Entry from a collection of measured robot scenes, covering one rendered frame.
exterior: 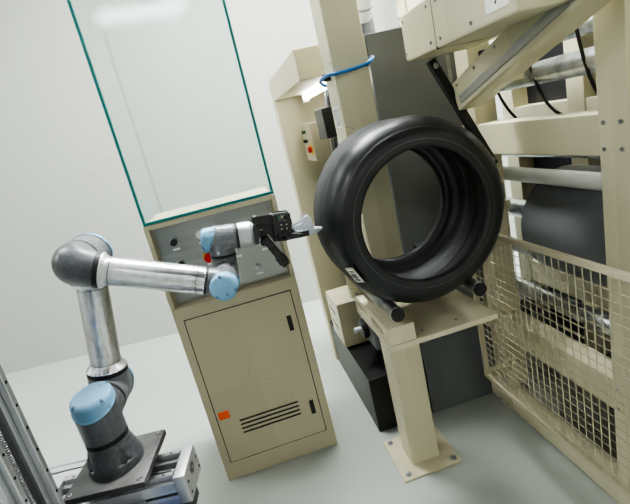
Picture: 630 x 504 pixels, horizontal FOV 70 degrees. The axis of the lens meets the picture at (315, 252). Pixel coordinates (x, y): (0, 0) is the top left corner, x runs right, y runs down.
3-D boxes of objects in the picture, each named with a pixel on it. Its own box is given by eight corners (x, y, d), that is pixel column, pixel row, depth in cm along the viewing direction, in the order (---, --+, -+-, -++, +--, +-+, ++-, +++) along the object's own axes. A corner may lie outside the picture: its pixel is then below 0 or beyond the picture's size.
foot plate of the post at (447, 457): (382, 443, 215) (382, 439, 215) (434, 425, 219) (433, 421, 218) (405, 483, 190) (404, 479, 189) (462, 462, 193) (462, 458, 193)
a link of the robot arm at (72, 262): (36, 247, 108) (241, 269, 118) (54, 238, 118) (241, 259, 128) (35, 293, 110) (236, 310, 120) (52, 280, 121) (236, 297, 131)
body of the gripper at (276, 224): (292, 212, 132) (251, 218, 130) (296, 241, 134) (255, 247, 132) (288, 209, 139) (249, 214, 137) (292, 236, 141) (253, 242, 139)
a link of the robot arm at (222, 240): (204, 253, 137) (199, 225, 135) (240, 247, 139) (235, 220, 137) (203, 259, 130) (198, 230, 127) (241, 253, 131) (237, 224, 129)
